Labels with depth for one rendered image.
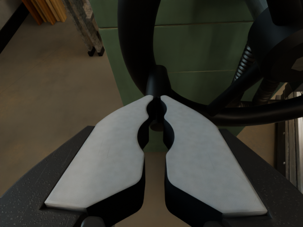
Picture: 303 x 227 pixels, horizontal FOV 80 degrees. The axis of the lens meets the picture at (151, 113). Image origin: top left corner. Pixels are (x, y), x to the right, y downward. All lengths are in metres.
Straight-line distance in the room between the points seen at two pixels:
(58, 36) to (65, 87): 0.56
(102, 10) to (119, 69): 0.14
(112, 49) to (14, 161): 0.94
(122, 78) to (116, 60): 0.06
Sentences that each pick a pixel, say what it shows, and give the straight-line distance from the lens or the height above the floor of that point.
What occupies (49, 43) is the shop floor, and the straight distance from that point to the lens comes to 1.72.
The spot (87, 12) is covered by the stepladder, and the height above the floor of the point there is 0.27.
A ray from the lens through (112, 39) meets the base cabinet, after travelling 0.39.
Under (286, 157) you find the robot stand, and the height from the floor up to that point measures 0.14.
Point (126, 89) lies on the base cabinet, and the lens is 0.50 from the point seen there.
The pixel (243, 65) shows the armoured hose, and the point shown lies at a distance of 0.29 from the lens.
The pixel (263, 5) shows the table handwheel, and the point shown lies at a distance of 0.22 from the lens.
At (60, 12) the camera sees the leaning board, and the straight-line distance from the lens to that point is 1.86.
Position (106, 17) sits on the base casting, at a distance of 0.37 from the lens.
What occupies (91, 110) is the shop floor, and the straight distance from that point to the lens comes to 1.15.
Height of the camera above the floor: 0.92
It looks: 60 degrees down
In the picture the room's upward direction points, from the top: 5 degrees counter-clockwise
